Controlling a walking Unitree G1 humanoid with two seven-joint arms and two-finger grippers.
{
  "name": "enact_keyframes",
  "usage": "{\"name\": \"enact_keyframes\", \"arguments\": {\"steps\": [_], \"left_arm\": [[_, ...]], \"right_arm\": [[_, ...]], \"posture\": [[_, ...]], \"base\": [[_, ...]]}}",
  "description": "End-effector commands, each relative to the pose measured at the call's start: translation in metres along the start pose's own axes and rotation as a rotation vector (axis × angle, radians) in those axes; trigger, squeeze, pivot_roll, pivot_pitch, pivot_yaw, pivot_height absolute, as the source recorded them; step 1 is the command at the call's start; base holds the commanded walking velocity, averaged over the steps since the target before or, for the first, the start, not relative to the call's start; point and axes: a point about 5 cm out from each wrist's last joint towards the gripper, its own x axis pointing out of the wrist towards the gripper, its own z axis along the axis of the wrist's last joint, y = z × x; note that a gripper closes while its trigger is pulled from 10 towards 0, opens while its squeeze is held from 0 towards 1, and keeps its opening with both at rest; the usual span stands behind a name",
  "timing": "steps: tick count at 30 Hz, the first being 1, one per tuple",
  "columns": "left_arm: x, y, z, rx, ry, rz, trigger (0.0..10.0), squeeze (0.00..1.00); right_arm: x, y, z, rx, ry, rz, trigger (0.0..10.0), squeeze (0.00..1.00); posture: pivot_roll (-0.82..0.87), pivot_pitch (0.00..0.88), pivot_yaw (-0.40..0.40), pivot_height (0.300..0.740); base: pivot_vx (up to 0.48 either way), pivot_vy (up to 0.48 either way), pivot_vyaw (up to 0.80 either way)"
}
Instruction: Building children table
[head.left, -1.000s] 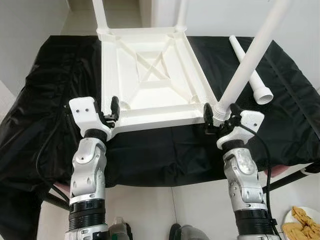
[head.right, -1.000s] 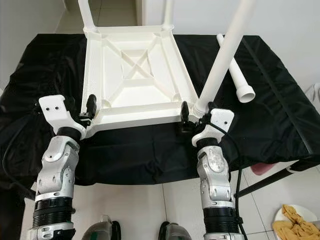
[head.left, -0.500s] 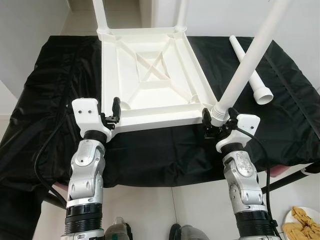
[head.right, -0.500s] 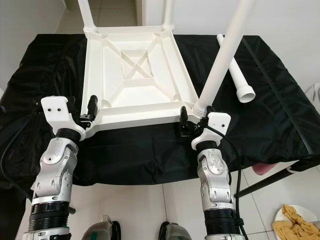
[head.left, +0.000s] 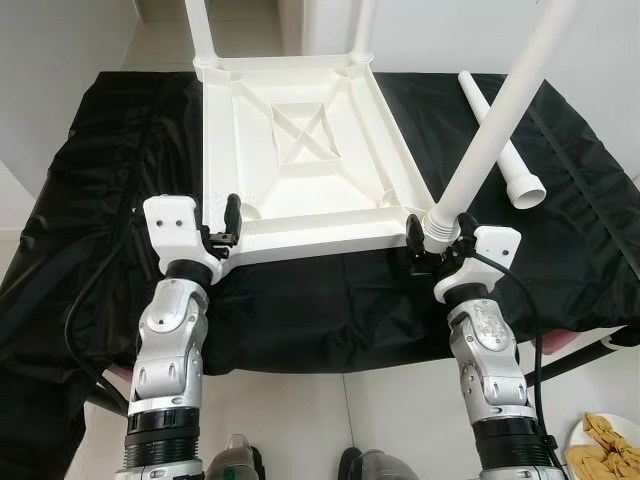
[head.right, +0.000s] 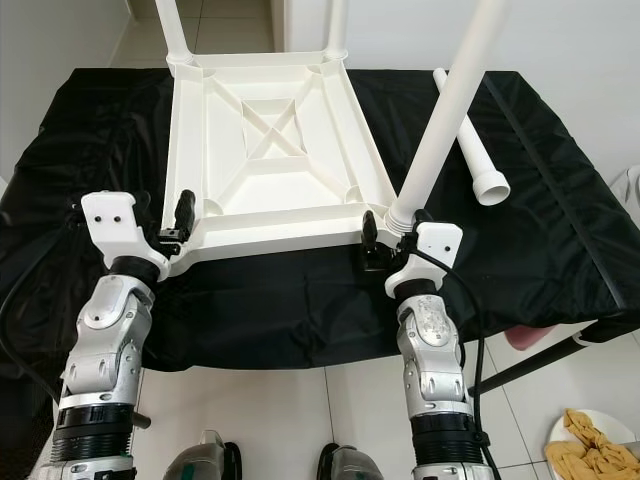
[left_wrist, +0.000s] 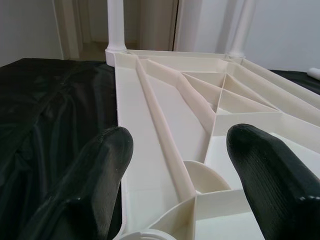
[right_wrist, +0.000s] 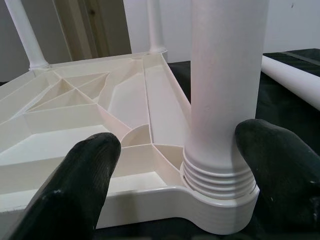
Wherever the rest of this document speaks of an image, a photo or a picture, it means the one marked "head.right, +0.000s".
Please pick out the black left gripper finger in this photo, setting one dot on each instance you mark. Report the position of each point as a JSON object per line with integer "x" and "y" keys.
{"x": 185, "y": 210}

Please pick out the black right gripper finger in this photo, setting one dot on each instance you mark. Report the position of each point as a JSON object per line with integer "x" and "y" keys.
{"x": 421, "y": 222}
{"x": 370, "y": 228}

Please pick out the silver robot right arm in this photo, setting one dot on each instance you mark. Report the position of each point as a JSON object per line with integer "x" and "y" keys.
{"x": 435, "y": 345}

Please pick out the black tablecloth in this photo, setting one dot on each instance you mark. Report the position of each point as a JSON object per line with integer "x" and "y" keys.
{"x": 310, "y": 300}

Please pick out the pink cloth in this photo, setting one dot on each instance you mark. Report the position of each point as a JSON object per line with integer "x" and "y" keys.
{"x": 530, "y": 337}

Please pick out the grey robot left foot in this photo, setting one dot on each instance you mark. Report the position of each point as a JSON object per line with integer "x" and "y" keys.
{"x": 203, "y": 458}

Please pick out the yellow cloth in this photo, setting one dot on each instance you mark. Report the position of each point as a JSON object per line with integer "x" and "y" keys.
{"x": 590, "y": 448}

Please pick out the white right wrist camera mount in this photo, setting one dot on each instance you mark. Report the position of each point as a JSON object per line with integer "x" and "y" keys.
{"x": 430, "y": 250}

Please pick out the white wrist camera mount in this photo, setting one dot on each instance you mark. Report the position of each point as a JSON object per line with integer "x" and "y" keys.
{"x": 120, "y": 228}
{"x": 430, "y": 250}

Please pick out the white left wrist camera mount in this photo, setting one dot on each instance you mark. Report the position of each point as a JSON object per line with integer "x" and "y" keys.
{"x": 120, "y": 228}

